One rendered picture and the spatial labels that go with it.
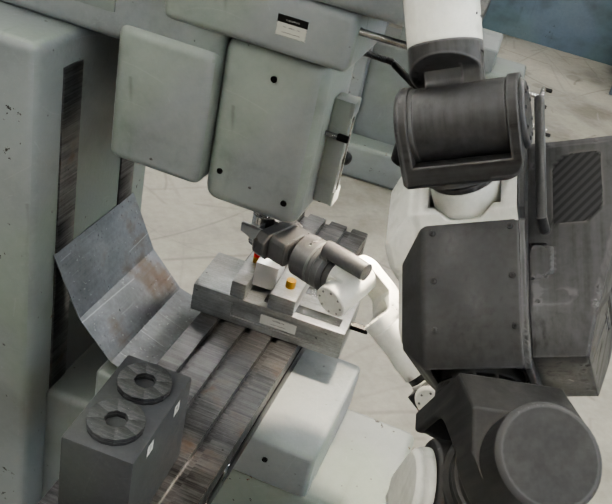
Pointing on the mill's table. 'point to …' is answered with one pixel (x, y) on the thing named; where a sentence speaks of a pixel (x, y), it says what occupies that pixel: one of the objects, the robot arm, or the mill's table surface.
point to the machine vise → (228, 294)
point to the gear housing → (285, 27)
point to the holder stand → (125, 437)
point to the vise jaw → (282, 299)
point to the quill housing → (271, 130)
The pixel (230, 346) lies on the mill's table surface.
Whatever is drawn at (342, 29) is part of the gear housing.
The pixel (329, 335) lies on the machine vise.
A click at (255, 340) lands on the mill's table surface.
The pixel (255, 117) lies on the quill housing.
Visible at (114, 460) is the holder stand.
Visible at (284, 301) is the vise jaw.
